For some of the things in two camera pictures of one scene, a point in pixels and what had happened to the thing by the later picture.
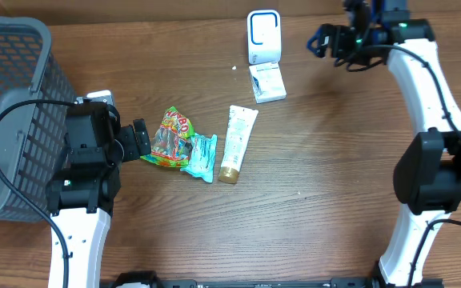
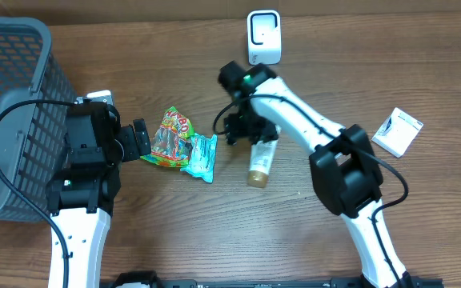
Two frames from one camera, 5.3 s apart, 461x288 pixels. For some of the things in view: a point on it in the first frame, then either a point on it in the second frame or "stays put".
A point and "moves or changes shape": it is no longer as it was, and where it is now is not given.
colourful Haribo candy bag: [171, 142] stays put
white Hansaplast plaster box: [267, 82] moves or changes shape
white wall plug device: [264, 36] stays put
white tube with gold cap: [240, 124] -> [262, 156]
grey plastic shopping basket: [14, 62] stays put
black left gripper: [136, 147] stays put
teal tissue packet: [202, 157] stays put
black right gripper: [336, 48] -> [234, 130]
